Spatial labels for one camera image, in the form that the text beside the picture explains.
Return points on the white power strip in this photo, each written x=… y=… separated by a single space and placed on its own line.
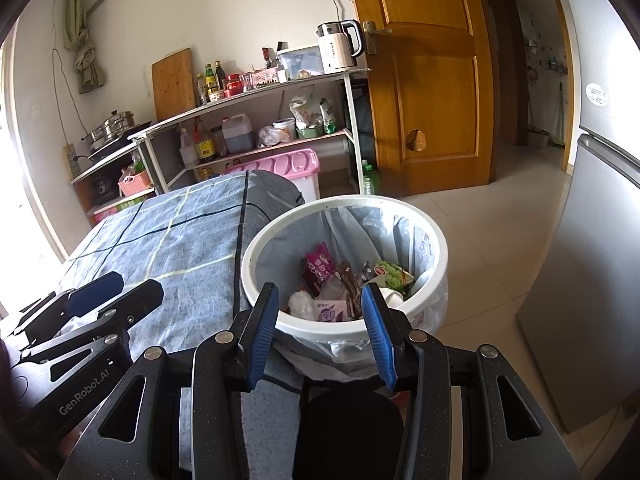
x=70 y=157

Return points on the white foam fruit net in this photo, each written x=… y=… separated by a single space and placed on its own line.
x=300 y=305

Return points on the green printed carton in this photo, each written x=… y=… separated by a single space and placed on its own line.
x=127 y=205

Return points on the octagonal wooden door knob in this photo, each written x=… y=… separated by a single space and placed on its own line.
x=416 y=141

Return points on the tall white metal shelf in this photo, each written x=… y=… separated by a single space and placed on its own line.
x=162 y=165

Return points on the dark glass bottle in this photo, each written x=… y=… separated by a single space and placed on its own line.
x=219 y=75

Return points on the brown coffee packet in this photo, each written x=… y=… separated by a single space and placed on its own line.
x=350 y=285

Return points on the steel steamer pot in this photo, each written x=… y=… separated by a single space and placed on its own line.
x=112 y=127

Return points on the black induction cooker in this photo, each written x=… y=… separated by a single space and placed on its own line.
x=117 y=145

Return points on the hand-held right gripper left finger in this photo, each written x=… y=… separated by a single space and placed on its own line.
x=260 y=345

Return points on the yellow cooking oil bottle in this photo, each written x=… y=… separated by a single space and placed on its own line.
x=205 y=174

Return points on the white plastic bottle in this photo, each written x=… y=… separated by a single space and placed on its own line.
x=187 y=152

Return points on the clear storage box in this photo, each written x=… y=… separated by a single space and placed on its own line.
x=300 y=60

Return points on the green cap glass bottle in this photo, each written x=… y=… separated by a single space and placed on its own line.
x=209 y=77

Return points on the white electric kettle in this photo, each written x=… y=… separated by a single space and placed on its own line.
x=337 y=45

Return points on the green snack wrapper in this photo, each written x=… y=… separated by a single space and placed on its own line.
x=395 y=275

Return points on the brown glass jar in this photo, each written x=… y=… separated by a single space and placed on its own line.
x=218 y=142

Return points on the green bowl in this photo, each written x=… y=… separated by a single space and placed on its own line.
x=310 y=132

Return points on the clear plastic cup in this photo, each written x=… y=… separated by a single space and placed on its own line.
x=392 y=297

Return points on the low white metal shelf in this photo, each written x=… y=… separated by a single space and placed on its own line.
x=100 y=166

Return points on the white trash bin with liner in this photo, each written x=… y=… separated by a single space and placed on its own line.
x=400 y=235

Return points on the white jerry can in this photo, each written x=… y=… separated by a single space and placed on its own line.
x=237 y=135

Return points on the yellow label sauce bottle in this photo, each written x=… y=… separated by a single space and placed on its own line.
x=204 y=142

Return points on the hanging grey-green cloth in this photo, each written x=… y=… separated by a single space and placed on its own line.
x=82 y=35

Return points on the green seasoning packet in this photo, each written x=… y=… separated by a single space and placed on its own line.
x=327 y=115

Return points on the pink printed carton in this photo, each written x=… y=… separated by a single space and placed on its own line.
x=100 y=215

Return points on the wooden cutting board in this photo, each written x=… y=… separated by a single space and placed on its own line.
x=174 y=85

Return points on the pink plastic basket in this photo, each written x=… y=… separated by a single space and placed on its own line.
x=134 y=182

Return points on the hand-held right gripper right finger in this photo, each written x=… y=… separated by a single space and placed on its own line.
x=377 y=340

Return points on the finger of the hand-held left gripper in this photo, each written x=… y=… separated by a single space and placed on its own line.
x=135 y=300
x=95 y=287

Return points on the crumpled clear plastic bag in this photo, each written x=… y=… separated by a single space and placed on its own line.
x=270 y=136

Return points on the pink storage box lid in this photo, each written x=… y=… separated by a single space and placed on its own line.
x=285 y=165

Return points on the grey refrigerator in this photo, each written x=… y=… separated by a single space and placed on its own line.
x=575 y=260

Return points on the black rice cooker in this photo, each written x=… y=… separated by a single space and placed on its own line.
x=102 y=187

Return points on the wooden door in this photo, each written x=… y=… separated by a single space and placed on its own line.
x=430 y=85

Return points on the magenta snack packet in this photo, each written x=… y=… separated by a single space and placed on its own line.
x=320 y=267

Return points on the purple milk carton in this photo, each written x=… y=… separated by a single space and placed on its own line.
x=327 y=312

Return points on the red jar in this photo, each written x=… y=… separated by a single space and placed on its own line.
x=232 y=84

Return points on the white plastic tub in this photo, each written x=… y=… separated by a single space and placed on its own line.
x=285 y=129

